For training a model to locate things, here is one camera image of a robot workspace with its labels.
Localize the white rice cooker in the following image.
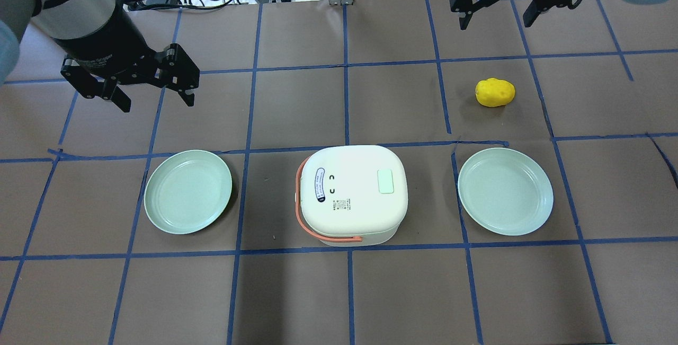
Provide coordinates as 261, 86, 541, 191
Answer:
295, 145, 408, 247

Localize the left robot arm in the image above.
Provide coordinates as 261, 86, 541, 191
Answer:
2, 0, 200, 112

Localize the green plate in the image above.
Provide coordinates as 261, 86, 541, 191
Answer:
458, 147, 554, 236
143, 149, 233, 235

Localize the right green plate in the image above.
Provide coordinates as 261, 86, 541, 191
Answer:
458, 147, 554, 236

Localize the yellow lemon toy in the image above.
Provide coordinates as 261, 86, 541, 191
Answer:
475, 77, 516, 108

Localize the left green plate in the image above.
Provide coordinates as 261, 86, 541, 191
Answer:
143, 149, 233, 235

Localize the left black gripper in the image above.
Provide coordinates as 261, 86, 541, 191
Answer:
54, 5, 200, 113

